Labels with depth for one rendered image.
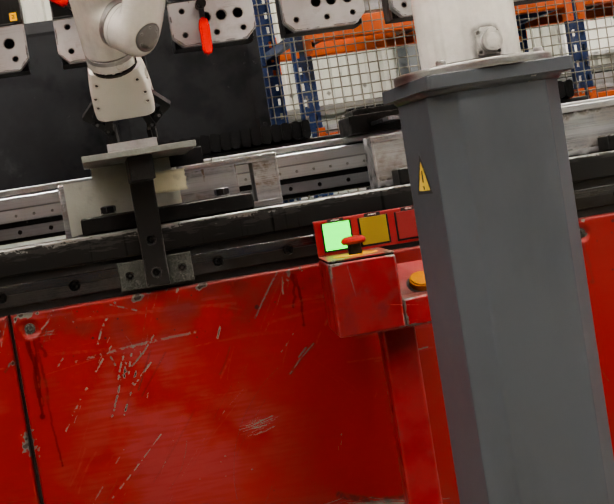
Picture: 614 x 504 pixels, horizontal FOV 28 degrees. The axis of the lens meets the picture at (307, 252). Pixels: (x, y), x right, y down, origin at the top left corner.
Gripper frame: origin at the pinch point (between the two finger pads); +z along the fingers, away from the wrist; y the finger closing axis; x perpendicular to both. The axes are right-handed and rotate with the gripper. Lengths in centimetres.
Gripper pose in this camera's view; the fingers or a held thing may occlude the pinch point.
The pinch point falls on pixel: (133, 137)
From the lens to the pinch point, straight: 217.7
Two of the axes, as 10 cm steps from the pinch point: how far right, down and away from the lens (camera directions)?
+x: 1.1, 6.7, -7.3
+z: 1.2, 7.2, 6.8
